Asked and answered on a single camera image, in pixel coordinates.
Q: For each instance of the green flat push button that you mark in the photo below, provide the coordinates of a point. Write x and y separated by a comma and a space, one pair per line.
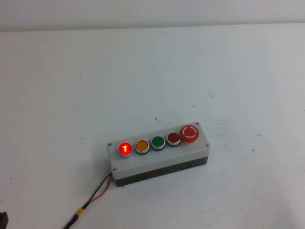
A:
158, 142

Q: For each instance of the black block at table edge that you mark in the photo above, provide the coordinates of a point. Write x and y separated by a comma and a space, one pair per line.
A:
3, 218

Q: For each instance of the yellow flat push button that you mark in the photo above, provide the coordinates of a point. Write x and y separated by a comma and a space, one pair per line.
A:
142, 146

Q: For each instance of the red mushroom emergency stop button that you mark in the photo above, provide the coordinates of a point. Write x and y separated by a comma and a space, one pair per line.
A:
189, 133

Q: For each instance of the dark red flat push button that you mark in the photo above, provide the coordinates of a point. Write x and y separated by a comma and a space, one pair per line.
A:
173, 138

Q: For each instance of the grey push-button control box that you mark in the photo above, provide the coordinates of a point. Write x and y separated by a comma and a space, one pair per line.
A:
143, 163

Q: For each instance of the red domed pilot button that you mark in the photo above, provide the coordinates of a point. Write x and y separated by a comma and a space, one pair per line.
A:
125, 149

